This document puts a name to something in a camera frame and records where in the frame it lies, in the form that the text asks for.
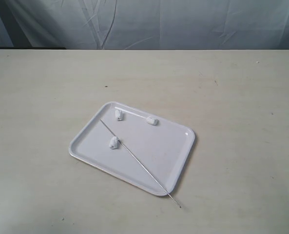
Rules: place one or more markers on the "white marshmallow piece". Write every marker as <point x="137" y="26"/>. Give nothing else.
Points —
<point x="114" y="143"/>
<point x="119" y="115"/>
<point x="152" y="120"/>

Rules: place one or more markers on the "thin metal skewer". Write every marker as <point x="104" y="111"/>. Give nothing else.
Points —
<point x="141" y="164"/>

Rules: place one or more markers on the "white plastic tray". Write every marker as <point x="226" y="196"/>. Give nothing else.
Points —
<point x="163" y="148"/>

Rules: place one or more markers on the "white backdrop cloth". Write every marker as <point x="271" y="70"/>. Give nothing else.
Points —
<point x="145" y="24"/>

